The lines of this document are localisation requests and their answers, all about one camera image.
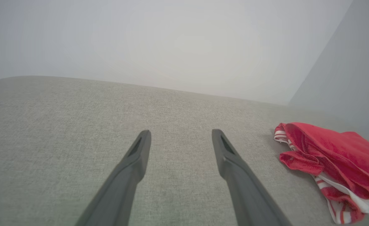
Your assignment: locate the grey fabric sofa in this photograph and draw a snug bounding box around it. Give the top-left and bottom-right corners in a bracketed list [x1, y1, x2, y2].
[0, 75, 369, 226]

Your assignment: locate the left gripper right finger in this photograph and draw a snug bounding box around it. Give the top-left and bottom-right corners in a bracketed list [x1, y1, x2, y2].
[212, 129, 293, 226]

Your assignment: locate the red white basketball jersey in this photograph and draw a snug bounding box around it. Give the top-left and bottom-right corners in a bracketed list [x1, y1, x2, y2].
[273, 122, 369, 225]

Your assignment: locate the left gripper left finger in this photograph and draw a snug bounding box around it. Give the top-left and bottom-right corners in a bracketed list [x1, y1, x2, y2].
[75, 130, 152, 226]

